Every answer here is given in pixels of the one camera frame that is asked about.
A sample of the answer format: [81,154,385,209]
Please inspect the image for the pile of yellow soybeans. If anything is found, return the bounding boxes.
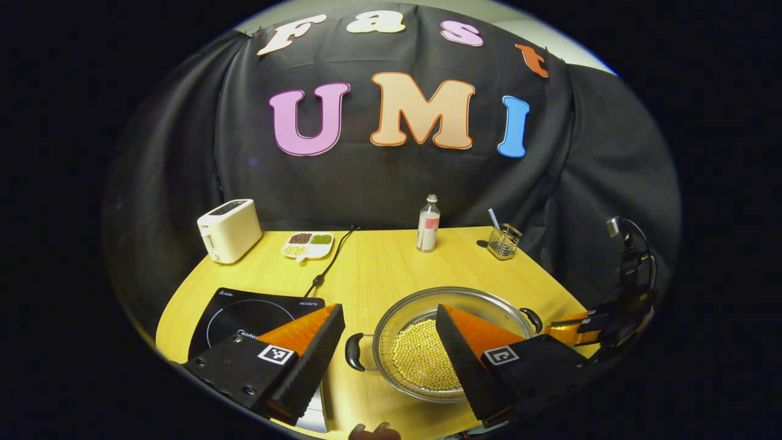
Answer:
[391,335,462,392]

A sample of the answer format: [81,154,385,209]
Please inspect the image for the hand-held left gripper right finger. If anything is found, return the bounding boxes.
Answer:
[436,304,602,428]

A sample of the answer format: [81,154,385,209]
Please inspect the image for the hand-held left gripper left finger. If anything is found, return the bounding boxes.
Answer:
[181,304,346,427]

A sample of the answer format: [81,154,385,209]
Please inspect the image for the black induction cooktop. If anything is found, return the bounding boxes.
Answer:
[188,287,334,435]

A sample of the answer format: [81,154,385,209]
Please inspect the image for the white divided bean dish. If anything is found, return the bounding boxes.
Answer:
[281,232,335,262]

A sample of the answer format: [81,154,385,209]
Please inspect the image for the clear bottle with pink label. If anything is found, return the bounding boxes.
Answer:
[417,194,441,253]

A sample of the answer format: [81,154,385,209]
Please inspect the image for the clear glass holder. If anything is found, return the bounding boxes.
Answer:
[487,224,523,261]

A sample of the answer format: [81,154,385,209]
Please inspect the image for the white toaster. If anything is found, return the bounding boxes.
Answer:
[197,199,263,265]

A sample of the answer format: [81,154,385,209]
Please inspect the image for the black power cable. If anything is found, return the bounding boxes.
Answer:
[304,225,360,298]

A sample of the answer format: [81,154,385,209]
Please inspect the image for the stainless steel pot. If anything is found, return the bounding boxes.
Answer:
[345,286,543,404]

